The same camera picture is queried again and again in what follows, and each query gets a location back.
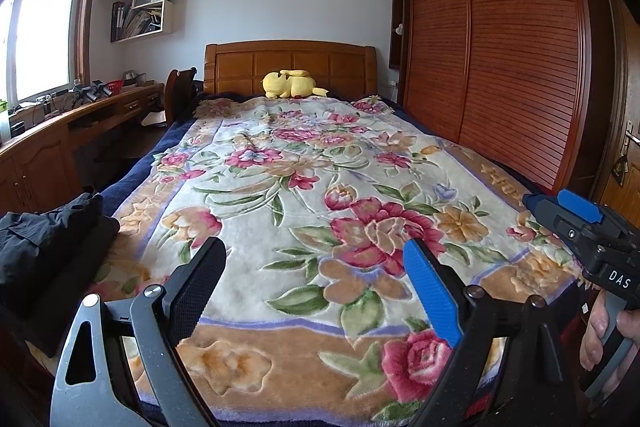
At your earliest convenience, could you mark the black double-breasted coat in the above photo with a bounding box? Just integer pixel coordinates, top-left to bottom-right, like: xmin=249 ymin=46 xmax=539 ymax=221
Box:
xmin=15 ymin=217 xmax=121 ymax=355

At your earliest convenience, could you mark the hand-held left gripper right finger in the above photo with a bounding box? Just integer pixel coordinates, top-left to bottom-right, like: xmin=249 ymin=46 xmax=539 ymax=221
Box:
xmin=402 ymin=237 xmax=586 ymax=427

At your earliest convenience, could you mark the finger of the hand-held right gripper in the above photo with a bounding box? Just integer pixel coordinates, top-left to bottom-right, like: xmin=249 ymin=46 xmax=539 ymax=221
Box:
xmin=557 ymin=189 xmax=606 ymax=225
xmin=522 ymin=193 xmax=583 ymax=254

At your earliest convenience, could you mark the yellow plush toy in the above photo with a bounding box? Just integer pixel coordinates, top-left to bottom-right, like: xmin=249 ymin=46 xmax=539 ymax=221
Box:
xmin=261 ymin=69 xmax=329 ymax=100

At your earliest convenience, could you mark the person's right hand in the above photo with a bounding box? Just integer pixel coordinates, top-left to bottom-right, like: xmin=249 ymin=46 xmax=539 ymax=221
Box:
xmin=579 ymin=289 xmax=640 ymax=373

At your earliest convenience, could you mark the window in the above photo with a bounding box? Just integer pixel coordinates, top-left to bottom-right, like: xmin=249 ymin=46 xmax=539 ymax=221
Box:
xmin=0 ymin=0 xmax=113 ymax=108

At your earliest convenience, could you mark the floral blanket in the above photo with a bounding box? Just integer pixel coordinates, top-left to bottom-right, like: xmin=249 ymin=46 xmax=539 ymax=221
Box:
xmin=30 ymin=96 xmax=588 ymax=423

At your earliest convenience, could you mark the wooden bed headboard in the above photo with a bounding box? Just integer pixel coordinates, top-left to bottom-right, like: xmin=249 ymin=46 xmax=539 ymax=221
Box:
xmin=204 ymin=40 xmax=377 ymax=100

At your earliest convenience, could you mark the wooden door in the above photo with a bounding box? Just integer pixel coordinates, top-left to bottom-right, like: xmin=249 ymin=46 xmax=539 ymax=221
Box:
xmin=597 ymin=0 xmax=640 ymax=228

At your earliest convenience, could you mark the black device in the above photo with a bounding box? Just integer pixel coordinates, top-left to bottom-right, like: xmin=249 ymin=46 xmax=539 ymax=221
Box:
xmin=70 ymin=81 xmax=108 ymax=108

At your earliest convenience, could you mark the stack of books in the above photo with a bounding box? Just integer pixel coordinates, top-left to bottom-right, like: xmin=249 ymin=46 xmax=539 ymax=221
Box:
xmin=111 ymin=2 xmax=163 ymax=42

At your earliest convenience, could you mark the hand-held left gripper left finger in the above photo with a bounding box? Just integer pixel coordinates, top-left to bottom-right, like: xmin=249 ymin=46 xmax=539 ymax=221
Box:
xmin=50 ymin=237 xmax=227 ymax=427

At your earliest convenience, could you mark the wooden louvred wardrobe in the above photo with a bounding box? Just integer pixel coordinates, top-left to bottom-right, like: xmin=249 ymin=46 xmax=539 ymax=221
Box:
xmin=389 ymin=0 xmax=616 ymax=202

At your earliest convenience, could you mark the wooden chair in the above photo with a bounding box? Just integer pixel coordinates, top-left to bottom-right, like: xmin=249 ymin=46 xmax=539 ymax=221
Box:
xmin=165 ymin=67 xmax=198 ymax=125

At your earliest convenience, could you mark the wooden desk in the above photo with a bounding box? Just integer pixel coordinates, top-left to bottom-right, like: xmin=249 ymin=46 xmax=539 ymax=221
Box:
xmin=0 ymin=82 xmax=166 ymax=215

